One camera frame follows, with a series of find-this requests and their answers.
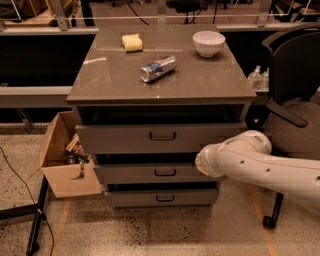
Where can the grey bottom drawer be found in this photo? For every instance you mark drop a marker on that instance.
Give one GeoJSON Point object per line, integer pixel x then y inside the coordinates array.
{"type": "Point", "coordinates": [162, 198]}

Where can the grey metal rail shelf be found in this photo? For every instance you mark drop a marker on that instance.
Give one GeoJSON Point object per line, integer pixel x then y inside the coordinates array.
{"type": "Point", "coordinates": [34, 97]}

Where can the white ceramic bowl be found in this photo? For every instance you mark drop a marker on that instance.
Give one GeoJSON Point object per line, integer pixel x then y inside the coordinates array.
{"type": "Point", "coordinates": [208, 43]}

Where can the black metal stand leg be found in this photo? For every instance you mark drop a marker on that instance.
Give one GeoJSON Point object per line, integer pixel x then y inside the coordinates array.
{"type": "Point", "coordinates": [34, 209]}

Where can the black top drawer handle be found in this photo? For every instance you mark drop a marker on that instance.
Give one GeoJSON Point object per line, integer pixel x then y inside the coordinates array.
{"type": "Point", "coordinates": [154, 137]}

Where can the wooden items in box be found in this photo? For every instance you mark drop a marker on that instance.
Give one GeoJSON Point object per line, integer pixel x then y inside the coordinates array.
{"type": "Point", "coordinates": [77, 155]}

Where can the silver blue drink can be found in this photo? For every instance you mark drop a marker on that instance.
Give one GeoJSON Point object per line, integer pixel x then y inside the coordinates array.
{"type": "Point", "coordinates": [158, 68]}

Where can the grey drawer cabinet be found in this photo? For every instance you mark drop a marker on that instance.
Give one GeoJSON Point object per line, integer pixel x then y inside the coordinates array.
{"type": "Point", "coordinates": [146, 103]}

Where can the clear plastic bottle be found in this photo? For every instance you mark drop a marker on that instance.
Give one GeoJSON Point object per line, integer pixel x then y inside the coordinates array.
{"type": "Point", "coordinates": [265, 79]}
{"type": "Point", "coordinates": [255, 78]}

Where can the beige padded gripper end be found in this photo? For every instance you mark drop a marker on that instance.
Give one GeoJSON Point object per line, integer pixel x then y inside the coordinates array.
{"type": "Point", "coordinates": [207, 162]}

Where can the grey middle drawer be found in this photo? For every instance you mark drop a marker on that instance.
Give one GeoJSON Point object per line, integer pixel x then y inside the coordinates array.
{"type": "Point", "coordinates": [149, 173]}

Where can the grey top drawer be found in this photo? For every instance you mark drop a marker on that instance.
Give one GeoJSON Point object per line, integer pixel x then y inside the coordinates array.
{"type": "Point", "coordinates": [130, 139]}

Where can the black office chair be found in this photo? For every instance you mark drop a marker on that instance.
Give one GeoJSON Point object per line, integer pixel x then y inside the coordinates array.
{"type": "Point", "coordinates": [289, 118]}

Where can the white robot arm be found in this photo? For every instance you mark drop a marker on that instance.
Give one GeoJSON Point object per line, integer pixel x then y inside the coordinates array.
{"type": "Point", "coordinates": [247, 158]}

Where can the yellow sponge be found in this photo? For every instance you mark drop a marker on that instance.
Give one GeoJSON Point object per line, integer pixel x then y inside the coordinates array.
{"type": "Point", "coordinates": [132, 43]}

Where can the cardboard box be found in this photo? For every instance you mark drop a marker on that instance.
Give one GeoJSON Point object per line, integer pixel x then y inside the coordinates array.
{"type": "Point", "coordinates": [66, 180]}

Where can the grey drawer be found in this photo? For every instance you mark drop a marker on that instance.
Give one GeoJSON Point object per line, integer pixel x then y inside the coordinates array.
{"type": "Point", "coordinates": [130, 139]}
{"type": "Point", "coordinates": [149, 173]}
{"type": "Point", "coordinates": [162, 198]}

